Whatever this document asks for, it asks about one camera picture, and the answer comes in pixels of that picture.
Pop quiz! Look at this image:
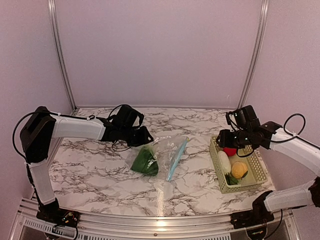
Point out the pale green plastic basket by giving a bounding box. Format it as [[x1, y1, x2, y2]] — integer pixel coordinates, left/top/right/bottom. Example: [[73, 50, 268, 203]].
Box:
[[209, 135, 268, 194]]

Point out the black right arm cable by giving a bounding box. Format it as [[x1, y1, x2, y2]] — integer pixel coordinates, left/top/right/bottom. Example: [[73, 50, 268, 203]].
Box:
[[226, 111, 320, 158]]

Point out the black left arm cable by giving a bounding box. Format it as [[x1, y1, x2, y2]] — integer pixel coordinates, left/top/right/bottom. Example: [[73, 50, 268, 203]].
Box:
[[12, 104, 133, 163]]

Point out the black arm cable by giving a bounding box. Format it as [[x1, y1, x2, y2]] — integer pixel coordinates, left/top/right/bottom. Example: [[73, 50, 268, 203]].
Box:
[[12, 104, 133, 163], [226, 111, 320, 158]]

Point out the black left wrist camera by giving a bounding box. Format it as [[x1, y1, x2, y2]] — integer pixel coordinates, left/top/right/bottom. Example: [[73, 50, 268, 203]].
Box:
[[137, 113, 145, 127]]

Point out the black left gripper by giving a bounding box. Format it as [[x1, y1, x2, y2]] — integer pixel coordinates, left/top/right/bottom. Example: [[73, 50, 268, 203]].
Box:
[[120, 125, 154, 147]]

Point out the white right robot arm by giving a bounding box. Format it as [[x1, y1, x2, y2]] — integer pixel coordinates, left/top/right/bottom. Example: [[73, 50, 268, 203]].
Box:
[[216, 105, 320, 224]]

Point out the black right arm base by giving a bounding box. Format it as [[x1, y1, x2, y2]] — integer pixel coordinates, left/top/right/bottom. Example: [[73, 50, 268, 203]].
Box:
[[230, 190, 275, 229]]

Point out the right aluminium frame post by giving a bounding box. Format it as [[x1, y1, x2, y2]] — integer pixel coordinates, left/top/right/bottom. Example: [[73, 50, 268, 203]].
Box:
[[237, 0, 270, 109]]

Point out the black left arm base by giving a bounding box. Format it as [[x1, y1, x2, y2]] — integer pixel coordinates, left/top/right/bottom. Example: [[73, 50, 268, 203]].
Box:
[[36, 199, 80, 228]]

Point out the clear zip top bag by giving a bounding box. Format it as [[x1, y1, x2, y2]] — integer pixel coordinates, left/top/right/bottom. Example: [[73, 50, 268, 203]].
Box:
[[125, 135, 190, 182]]

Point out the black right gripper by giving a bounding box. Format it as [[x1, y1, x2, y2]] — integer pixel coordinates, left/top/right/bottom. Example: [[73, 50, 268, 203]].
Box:
[[215, 128, 251, 149]]

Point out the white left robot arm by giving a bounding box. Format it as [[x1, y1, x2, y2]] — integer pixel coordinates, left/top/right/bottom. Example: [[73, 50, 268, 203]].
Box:
[[20, 104, 154, 223]]

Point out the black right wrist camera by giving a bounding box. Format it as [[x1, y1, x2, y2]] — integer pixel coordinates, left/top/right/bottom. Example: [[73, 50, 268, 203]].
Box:
[[225, 111, 233, 126]]

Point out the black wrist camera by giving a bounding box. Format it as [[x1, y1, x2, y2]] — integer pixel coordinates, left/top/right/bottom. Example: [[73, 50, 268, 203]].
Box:
[[137, 113, 145, 127], [225, 111, 233, 126]]

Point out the aluminium frame post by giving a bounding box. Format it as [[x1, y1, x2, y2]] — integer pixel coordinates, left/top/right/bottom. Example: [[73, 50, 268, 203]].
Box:
[[47, 0, 77, 112], [237, 0, 270, 109]]

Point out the front aluminium table rail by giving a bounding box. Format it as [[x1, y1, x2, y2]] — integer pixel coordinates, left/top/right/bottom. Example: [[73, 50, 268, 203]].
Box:
[[9, 202, 301, 240]]

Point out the left aluminium frame post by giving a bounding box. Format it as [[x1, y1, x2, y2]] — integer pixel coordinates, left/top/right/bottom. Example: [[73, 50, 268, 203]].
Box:
[[47, 0, 77, 112]]

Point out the red fake apple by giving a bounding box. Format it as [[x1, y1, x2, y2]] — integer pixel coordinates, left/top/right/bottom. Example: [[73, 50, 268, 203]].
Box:
[[223, 147, 237, 157]]

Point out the yellow fake fruit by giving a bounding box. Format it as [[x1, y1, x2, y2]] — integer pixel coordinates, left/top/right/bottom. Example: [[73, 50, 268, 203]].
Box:
[[231, 161, 248, 180]]

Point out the fake bok choy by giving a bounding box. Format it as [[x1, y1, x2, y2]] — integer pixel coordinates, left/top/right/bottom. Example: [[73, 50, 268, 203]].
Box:
[[217, 150, 239, 185], [130, 146, 159, 176]]

